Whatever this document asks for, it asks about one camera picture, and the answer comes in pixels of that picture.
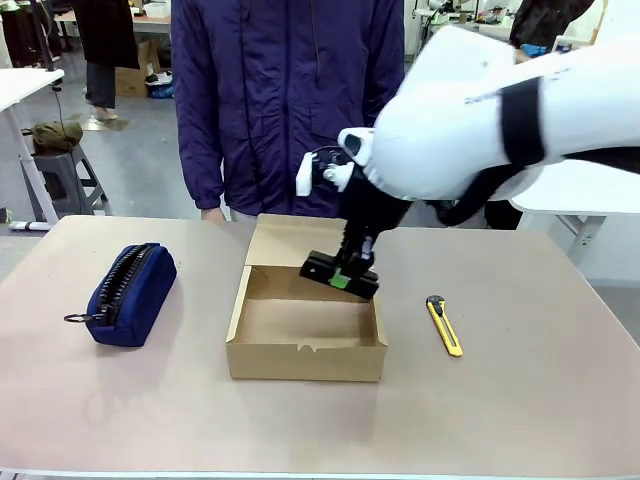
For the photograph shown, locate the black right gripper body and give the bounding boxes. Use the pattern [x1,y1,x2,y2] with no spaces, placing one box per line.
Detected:
[337,162,412,251]

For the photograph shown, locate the black rectangular bar item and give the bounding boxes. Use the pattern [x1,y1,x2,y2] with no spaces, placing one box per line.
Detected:
[299,249,381,301]

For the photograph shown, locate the brown cardboard box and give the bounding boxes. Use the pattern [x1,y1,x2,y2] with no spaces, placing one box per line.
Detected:
[224,213,389,384]

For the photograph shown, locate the cardboard box on floor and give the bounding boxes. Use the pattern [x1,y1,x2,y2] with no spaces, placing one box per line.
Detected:
[114,39,162,99]

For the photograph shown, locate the yellow utility knife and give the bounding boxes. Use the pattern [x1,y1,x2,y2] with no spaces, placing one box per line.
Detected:
[425,294,465,358]

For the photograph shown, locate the person in purple jacket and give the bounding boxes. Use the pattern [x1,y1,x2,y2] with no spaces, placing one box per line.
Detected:
[169,0,406,222]

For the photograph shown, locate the blue zipper pencil case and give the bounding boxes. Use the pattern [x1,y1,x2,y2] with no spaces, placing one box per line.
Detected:
[63,242,179,348]

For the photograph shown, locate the large white table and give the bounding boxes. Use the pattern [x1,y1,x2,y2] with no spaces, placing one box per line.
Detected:
[509,158,640,267]

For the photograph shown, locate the blue plastic bag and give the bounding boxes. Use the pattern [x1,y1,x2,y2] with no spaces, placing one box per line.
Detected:
[146,73,176,100]

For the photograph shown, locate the bystander in dark clothes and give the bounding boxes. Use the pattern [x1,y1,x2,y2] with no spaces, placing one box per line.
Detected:
[508,0,597,51]

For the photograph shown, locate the wooden top work table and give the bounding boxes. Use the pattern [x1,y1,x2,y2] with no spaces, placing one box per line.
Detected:
[52,9,174,61]

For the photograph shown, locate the grey step stool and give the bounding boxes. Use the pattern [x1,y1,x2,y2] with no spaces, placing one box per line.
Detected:
[32,144,114,217]

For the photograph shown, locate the bystander in black coat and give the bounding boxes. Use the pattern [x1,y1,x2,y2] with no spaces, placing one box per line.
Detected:
[69,0,142,122]

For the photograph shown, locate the olive green bag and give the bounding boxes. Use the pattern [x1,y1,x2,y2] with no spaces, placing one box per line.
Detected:
[20,120,85,155]

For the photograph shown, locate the black vertical pole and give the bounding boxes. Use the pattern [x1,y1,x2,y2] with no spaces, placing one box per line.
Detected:
[28,0,57,72]

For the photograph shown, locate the small white standing desk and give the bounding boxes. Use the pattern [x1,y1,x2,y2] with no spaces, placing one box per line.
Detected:
[0,68,66,233]

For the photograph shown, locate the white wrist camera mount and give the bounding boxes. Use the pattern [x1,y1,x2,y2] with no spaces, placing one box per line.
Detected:
[295,145,354,197]

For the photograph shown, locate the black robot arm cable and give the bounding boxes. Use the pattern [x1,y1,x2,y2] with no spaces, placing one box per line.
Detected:
[433,163,527,227]

